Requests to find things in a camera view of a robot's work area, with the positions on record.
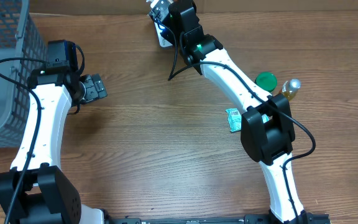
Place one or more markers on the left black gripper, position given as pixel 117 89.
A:
pixel 95 88

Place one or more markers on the brown snack packet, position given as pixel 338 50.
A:
pixel 159 10

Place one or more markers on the teal white snack packet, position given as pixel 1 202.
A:
pixel 234 119

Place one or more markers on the green lid white jar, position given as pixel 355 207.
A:
pixel 267 81

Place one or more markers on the yellow liquid bottle silver cap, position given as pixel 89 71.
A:
pixel 290 88

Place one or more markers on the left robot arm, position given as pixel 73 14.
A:
pixel 35 190

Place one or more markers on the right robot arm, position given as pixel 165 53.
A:
pixel 267 129

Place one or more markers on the white barcode scanner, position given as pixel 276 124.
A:
pixel 160 29

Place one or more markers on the grey plastic mesh basket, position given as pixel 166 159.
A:
pixel 21 48

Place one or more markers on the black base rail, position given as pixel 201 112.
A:
pixel 307 218

